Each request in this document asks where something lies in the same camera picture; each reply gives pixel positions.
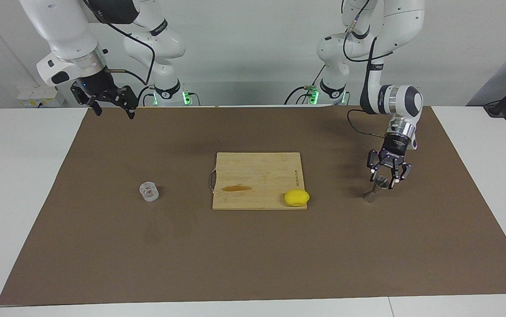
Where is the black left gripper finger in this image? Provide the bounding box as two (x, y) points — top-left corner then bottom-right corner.
(386, 158), (414, 190)
(366, 149), (389, 184)

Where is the steel jigger cup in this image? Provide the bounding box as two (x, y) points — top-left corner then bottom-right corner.
(363, 175), (388, 204)

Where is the clear glass cup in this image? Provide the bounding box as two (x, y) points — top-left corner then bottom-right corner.
(139, 181), (160, 203)

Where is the yellow lemon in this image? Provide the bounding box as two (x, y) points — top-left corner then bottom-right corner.
(284, 189), (310, 207)

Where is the bamboo cutting board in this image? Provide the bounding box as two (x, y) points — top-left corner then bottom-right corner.
(209, 152), (308, 211)

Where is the brown table mat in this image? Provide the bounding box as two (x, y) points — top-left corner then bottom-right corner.
(0, 106), (506, 306)

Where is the black base cable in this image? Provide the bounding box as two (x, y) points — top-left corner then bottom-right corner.
(136, 85), (157, 107)
(284, 65), (327, 105)

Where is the white wall socket box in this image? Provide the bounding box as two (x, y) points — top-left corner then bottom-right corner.
(17, 86), (66, 108)

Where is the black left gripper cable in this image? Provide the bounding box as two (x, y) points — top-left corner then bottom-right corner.
(342, 0), (395, 140)

